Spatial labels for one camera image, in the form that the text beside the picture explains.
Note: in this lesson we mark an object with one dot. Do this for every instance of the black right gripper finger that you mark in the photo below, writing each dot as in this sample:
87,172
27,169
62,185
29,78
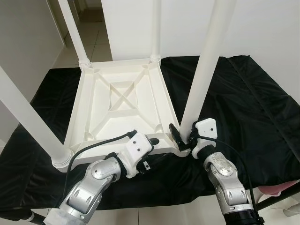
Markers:
175,135

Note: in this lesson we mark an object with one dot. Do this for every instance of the cream plastic table top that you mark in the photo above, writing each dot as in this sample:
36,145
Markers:
122,122

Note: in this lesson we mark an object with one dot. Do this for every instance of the white plastic table leg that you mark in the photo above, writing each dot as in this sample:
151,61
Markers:
155,28
206,61
75,33
33,117

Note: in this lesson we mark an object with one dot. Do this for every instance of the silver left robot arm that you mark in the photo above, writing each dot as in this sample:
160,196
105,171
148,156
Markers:
89,185

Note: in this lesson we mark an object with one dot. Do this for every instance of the black cloth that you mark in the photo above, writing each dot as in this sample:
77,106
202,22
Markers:
253,122

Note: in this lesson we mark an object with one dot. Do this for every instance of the black metal stand leg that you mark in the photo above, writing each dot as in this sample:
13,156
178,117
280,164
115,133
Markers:
279,199
32,216

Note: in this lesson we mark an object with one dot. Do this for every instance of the white round object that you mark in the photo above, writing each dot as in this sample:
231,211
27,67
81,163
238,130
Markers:
290,208

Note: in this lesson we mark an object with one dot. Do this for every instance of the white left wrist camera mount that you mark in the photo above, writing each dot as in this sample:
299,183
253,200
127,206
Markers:
138,150

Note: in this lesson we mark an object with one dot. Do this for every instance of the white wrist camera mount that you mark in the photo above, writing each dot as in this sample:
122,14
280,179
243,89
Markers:
138,150
205,129

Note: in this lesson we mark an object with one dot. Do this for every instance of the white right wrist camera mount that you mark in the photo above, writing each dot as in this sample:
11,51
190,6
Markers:
205,129

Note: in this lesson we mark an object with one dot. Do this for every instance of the white door frame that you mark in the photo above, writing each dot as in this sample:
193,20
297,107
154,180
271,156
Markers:
57,21

